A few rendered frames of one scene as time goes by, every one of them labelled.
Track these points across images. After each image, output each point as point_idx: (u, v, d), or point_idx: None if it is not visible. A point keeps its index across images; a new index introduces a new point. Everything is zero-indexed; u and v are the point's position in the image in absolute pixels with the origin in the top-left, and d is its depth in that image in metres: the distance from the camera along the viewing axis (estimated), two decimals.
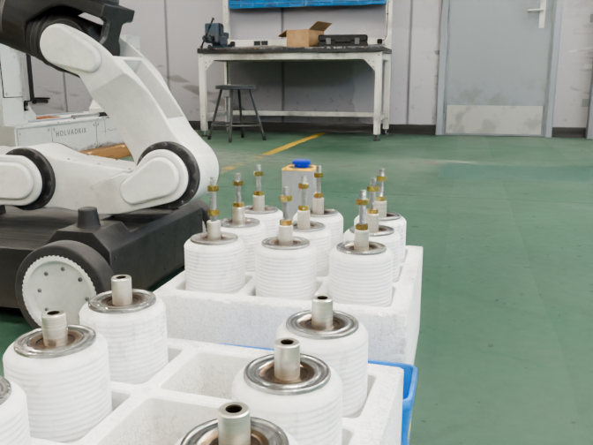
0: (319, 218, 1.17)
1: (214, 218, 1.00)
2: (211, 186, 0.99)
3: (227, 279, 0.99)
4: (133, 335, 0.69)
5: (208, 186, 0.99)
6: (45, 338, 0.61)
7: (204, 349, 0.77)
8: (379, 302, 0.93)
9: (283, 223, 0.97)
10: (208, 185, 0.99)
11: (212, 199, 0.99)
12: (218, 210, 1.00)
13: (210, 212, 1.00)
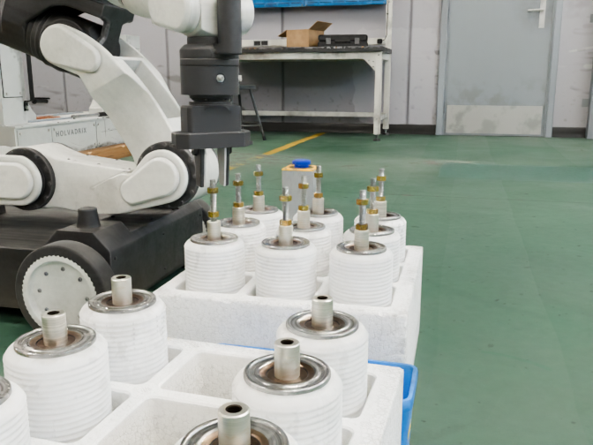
0: (319, 218, 1.17)
1: (213, 220, 1.00)
2: (210, 188, 0.99)
3: (227, 279, 0.99)
4: (133, 335, 0.69)
5: (207, 188, 0.99)
6: (45, 338, 0.61)
7: (204, 349, 0.77)
8: (379, 302, 0.93)
9: (283, 223, 0.97)
10: (208, 187, 0.99)
11: (211, 201, 1.00)
12: (217, 212, 1.00)
13: (209, 214, 1.00)
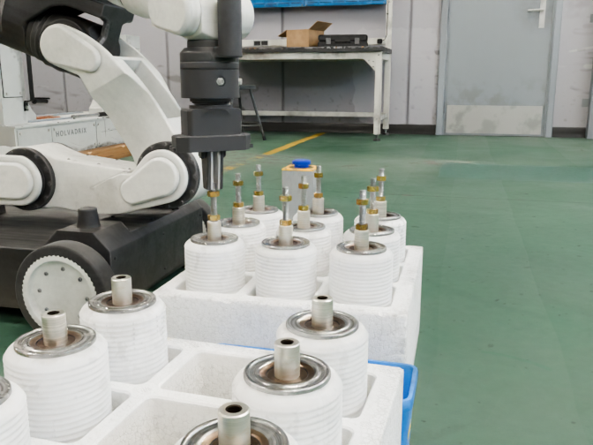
0: (319, 218, 1.17)
1: None
2: None
3: (227, 279, 0.99)
4: (133, 335, 0.69)
5: (215, 190, 1.00)
6: (45, 338, 0.61)
7: (204, 349, 0.77)
8: (379, 302, 0.93)
9: (283, 223, 0.97)
10: (216, 190, 1.00)
11: (213, 204, 1.01)
12: (208, 214, 1.01)
13: (215, 214, 1.01)
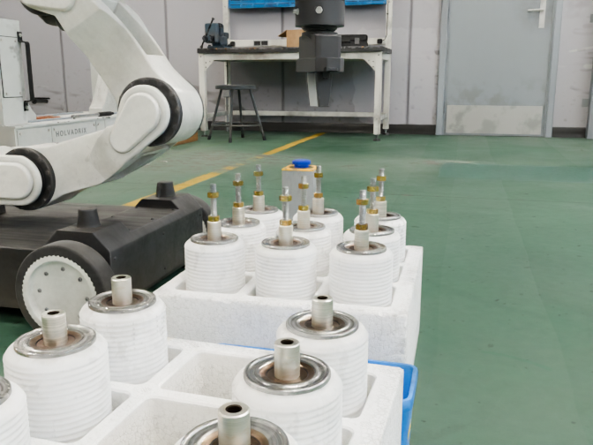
0: (319, 218, 1.17)
1: None
2: (215, 192, 0.99)
3: (226, 279, 0.98)
4: (133, 335, 0.69)
5: (213, 193, 0.99)
6: (45, 338, 0.61)
7: (204, 349, 0.77)
8: (379, 302, 0.93)
9: (283, 223, 0.97)
10: (211, 192, 0.99)
11: (214, 206, 1.00)
12: (219, 215, 1.01)
13: (214, 218, 1.00)
